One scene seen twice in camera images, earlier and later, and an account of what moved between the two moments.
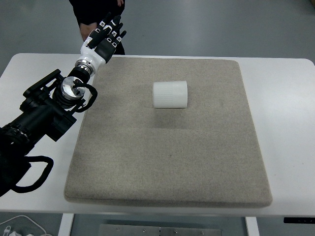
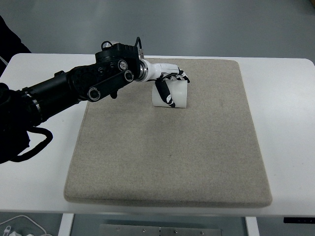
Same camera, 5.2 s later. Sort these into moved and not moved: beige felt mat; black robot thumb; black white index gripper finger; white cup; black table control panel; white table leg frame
Moved: black robot thumb; black white index gripper finger
Not moved: beige felt mat; white cup; black table control panel; white table leg frame
